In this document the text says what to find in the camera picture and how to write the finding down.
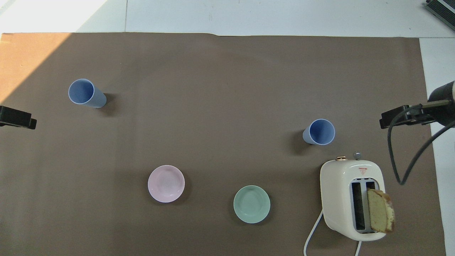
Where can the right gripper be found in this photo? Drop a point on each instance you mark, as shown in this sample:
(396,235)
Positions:
(442,94)

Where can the grey ribbed metal device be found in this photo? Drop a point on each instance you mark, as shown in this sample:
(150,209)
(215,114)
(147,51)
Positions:
(442,9)

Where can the blue plastic cup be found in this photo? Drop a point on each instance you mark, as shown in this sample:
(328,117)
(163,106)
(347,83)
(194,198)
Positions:
(320,132)
(91,97)

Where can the slice of bread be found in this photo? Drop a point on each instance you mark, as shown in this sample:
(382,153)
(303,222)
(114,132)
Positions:
(379,211)

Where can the cream white toaster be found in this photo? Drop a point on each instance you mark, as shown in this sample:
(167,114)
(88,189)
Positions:
(336,192)

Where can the green plate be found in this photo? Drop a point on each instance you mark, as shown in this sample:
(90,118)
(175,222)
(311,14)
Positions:
(251,204)

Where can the pink plate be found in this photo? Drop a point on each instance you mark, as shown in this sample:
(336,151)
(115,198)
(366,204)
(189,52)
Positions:
(166,184)

